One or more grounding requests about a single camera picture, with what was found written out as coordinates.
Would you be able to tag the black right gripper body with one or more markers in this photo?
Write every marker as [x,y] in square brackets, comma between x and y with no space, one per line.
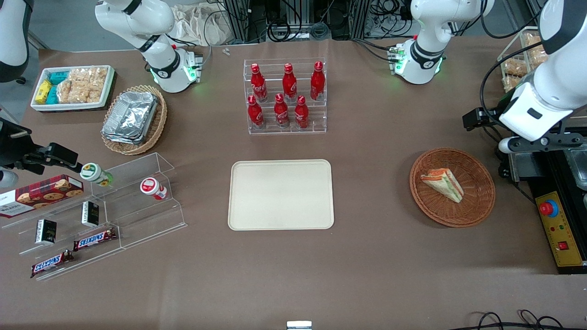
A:
[13,149]

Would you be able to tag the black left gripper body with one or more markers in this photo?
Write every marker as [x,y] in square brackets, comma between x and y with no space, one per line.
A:
[492,113]

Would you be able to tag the plastic triangle sandwich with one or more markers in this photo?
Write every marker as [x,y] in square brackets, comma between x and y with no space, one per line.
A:
[444,184]

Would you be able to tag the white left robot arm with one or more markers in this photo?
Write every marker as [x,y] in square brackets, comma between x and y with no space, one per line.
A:
[559,68]

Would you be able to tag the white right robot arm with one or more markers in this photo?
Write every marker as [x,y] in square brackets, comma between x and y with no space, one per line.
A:
[137,18]

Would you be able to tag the white rectangular snack tray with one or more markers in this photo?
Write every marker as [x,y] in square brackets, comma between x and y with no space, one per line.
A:
[73,106]

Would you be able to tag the aluminium foil tray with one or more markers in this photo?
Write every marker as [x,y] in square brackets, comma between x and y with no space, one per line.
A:
[130,114]
[120,139]

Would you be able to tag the dark brown round wicker basket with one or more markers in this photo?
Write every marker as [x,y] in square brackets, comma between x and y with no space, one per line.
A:
[477,201]

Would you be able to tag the light brown oval wicker basket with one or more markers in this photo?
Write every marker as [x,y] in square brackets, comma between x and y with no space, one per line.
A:
[158,123]

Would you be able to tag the beige rectangular tray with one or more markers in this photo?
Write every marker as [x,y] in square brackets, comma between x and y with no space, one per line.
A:
[280,195]

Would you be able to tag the green capped yogurt bottle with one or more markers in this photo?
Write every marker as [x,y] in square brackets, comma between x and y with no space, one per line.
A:
[94,173]

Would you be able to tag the red tartan cookie box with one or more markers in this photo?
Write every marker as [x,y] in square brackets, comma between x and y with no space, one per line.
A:
[43,195]

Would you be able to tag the packaged bread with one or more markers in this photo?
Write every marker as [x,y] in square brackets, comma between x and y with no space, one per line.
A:
[534,50]
[513,73]

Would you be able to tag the teal snack box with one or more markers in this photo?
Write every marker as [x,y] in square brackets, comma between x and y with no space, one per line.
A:
[58,77]
[52,95]

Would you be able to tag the yellow snack box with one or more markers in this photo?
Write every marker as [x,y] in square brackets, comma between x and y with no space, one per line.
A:
[43,91]

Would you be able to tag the bag of rice crackers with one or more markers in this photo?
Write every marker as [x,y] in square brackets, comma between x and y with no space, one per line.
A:
[94,82]
[68,91]

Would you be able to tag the small black box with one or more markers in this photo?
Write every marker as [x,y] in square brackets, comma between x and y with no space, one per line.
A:
[90,214]
[46,231]

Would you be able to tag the snickers chocolate bar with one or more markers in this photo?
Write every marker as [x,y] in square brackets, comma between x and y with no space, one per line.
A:
[94,239]
[50,264]

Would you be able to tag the steel container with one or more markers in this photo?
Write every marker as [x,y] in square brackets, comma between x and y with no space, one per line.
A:
[578,167]

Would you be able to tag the clear acrylic stepped display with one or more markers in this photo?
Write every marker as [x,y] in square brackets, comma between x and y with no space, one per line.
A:
[137,215]

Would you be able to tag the red capped yogurt bottle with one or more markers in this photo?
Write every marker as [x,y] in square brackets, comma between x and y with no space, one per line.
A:
[153,188]

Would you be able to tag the red emergency stop button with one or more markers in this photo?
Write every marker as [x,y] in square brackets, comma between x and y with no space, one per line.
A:
[548,208]

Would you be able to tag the yellow control panel box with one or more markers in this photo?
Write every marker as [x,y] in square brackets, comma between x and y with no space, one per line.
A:
[562,233]

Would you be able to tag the clear acrylic bottle rack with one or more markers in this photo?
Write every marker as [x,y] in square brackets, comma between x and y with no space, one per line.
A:
[316,117]

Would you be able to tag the red cola bottle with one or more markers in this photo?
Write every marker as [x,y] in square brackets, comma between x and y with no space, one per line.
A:
[301,114]
[258,85]
[289,85]
[317,82]
[255,114]
[281,112]

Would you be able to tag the beige crumpled paper bag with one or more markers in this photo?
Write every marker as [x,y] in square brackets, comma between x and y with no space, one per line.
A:
[197,23]

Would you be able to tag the aluminium frame rack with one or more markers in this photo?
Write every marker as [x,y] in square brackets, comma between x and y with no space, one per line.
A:
[298,18]

